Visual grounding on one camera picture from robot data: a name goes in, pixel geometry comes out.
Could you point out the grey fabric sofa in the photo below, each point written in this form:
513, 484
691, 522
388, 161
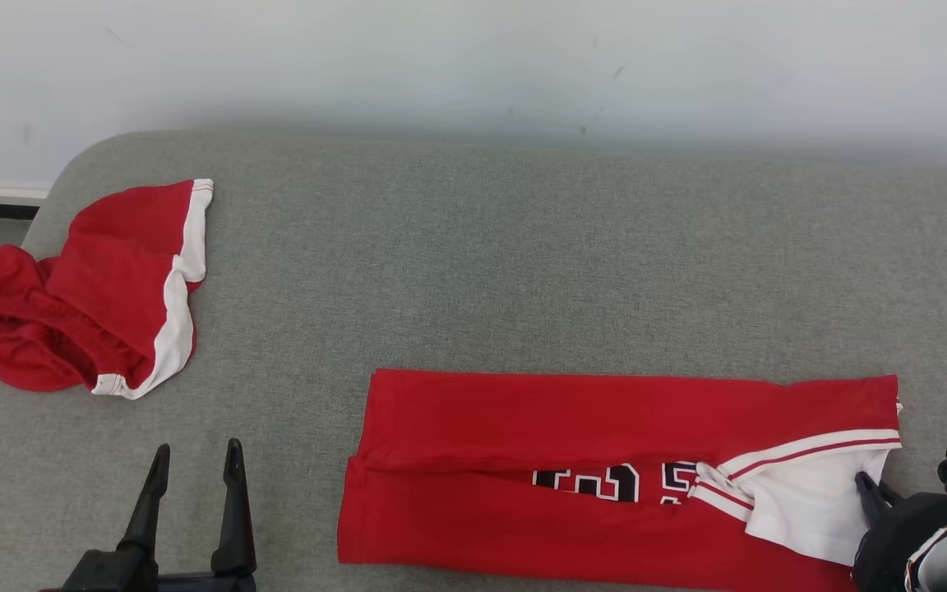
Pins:
482, 263

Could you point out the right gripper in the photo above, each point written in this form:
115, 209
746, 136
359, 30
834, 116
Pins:
893, 543

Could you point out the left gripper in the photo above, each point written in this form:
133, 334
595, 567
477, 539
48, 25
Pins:
112, 575

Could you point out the red jersey with number 23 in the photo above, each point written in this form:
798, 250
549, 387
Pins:
523, 411

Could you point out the red shorts with white trim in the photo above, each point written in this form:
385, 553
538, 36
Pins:
112, 279

